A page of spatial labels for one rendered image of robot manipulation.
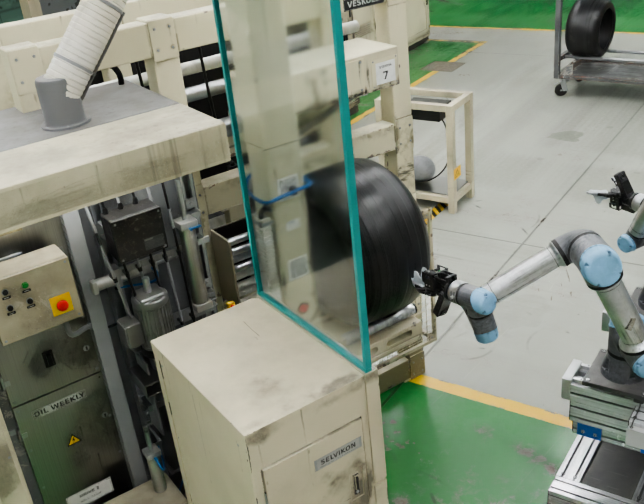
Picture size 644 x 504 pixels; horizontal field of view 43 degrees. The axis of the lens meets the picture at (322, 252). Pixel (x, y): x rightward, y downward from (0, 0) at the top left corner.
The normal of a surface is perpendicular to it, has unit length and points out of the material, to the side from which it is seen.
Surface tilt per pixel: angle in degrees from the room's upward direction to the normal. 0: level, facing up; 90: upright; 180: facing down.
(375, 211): 47
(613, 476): 0
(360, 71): 90
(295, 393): 0
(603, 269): 83
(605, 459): 0
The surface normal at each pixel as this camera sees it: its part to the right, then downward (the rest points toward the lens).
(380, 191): 0.22, -0.56
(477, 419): -0.10, -0.89
